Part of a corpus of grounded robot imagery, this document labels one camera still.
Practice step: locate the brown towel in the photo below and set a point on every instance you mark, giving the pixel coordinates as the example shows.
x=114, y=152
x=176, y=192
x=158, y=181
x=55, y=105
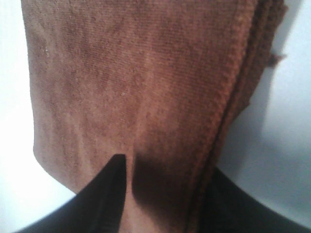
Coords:
x=157, y=80

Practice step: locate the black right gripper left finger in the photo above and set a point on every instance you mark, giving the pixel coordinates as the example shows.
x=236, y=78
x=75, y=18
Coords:
x=97, y=208

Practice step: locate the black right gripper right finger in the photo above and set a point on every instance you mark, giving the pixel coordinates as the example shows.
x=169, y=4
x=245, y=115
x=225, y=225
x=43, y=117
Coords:
x=228, y=209

